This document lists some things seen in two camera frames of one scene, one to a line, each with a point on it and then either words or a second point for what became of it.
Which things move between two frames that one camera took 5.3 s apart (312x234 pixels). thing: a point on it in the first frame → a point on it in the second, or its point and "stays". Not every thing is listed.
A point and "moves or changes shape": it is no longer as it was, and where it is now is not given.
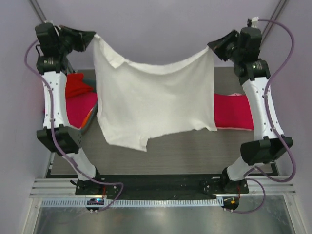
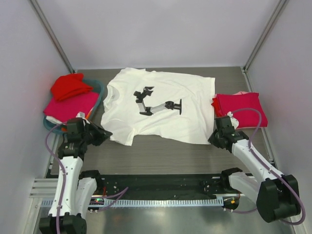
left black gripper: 81,38 → 102,134
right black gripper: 224,45 → 217,139
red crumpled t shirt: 75,85 stays
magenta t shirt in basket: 78,107 stays
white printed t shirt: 136,102 moves or changes shape
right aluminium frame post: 278,10 stays
